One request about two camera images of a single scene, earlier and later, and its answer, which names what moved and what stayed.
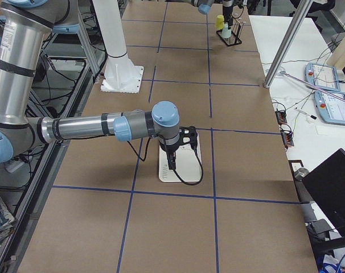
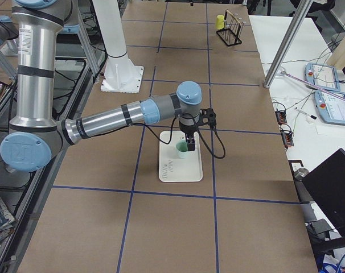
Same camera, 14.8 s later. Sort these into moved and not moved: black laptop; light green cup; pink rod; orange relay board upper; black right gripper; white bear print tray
Moved: black right gripper; light green cup
Not moved: black laptop; white bear print tray; orange relay board upper; pink rod
